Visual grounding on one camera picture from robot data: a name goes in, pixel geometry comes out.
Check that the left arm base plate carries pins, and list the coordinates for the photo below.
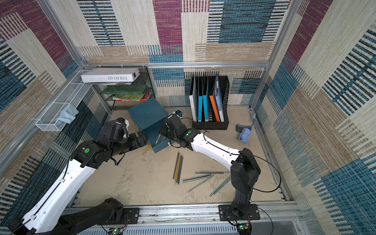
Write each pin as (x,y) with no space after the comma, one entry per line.
(129,216)

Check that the white wire basket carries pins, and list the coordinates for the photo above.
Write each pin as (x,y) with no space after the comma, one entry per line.
(73,94)

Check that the teal pencil diagonal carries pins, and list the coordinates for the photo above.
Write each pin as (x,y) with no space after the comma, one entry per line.
(199,184)

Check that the white FOLIO box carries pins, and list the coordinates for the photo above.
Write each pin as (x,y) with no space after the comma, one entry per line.
(108,75)

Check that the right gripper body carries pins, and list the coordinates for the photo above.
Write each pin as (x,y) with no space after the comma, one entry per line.
(164,129)

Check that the teal drawer cabinet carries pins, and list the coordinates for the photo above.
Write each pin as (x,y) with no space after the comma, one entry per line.
(147,113)

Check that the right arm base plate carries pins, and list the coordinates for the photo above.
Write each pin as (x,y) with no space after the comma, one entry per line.
(227,212)

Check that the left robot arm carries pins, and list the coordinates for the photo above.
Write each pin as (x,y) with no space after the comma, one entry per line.
(46,218)

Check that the black mesh file organizer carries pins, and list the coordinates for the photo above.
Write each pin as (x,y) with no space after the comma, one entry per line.
(220,87)

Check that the yellow pencil bundle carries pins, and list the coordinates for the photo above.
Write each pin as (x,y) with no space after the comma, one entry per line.
(176,169)

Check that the light blue cloth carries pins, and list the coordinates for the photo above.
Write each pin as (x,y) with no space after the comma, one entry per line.
(67,115)

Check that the dark pencil pair angled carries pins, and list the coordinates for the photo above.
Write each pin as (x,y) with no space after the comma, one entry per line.
(194,178)

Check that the blue white stapler device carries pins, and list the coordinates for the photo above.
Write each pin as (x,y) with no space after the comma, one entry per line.
(245,131)

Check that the black wire shelf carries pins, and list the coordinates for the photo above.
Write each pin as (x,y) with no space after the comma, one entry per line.
(143,79)

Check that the green book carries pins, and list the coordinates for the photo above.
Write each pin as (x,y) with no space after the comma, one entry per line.
(124,90)

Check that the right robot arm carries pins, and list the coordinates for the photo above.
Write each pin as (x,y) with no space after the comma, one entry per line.
(244,169)

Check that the teal pencil pair right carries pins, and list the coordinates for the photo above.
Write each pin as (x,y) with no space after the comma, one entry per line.
(221,186)

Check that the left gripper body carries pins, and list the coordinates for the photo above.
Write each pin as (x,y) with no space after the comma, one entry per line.
(127,144)

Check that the orange folder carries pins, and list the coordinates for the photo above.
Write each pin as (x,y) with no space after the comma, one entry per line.
(215,109)

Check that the teal drawer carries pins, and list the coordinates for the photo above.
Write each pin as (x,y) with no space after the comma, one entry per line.
(152,132)

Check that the teal folder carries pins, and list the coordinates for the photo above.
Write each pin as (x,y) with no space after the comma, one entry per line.
(203,100)

